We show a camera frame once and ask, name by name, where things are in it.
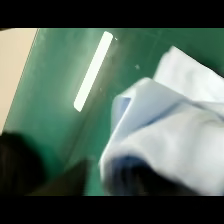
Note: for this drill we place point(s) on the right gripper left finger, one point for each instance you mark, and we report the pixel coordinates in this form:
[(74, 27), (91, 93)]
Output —
[(68, 182)]

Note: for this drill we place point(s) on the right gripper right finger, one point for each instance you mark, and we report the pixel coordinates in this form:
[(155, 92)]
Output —
[(140, 180)]

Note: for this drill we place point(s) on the light blue shirt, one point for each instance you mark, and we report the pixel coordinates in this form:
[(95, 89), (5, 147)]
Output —
[(173, 133)]

